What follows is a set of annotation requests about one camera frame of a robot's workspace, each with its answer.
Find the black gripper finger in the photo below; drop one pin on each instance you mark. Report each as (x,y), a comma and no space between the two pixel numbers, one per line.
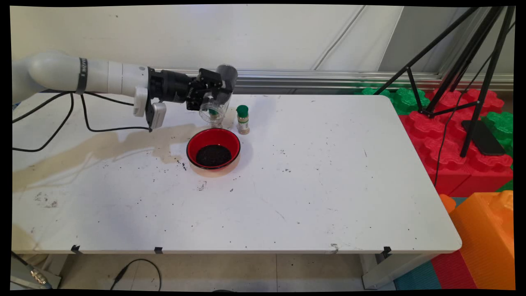
(210,79)
(199,100)

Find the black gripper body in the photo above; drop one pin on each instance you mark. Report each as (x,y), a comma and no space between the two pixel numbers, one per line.
(172,86)

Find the clear plastic jar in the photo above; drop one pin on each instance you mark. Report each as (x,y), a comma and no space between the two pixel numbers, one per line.
(227,74)

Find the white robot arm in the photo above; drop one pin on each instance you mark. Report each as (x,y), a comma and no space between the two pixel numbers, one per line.
(107,76)

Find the green-capped spice bottle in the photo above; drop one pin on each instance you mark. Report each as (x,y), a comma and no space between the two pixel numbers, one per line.
(243,123)
(216,124)

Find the red bowl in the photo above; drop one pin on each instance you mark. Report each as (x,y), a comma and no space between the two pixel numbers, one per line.
(226,137)

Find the black seeds pile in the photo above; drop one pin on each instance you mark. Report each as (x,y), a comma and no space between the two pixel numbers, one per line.
(213,156)

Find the green giant building block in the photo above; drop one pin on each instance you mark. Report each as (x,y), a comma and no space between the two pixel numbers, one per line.
(407,100)
(501,127)

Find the grey table foot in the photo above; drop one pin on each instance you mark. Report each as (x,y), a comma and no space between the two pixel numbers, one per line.
(56,279)

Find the white table leg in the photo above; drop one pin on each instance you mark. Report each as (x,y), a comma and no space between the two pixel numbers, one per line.
(390,269)

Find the red giant building block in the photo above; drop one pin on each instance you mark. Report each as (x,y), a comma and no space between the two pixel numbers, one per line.
(452,164)

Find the black tripod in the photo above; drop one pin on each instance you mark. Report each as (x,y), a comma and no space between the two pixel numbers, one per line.
(486,84)

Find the teal floor mat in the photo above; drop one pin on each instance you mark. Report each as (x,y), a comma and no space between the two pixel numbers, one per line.
(415,277)

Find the black flat phone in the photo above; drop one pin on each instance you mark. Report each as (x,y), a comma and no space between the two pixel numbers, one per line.
(491,144)

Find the red floor mat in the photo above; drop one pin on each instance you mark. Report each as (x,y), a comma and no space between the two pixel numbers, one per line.
(452,271)

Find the orange giant building block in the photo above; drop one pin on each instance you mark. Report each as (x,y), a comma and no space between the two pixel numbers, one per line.
(485,238)

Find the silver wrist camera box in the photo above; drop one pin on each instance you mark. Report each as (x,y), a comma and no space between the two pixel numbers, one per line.
(157,115)

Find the aluminium wall rail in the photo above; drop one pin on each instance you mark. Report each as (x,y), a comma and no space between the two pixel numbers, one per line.
(328,78)

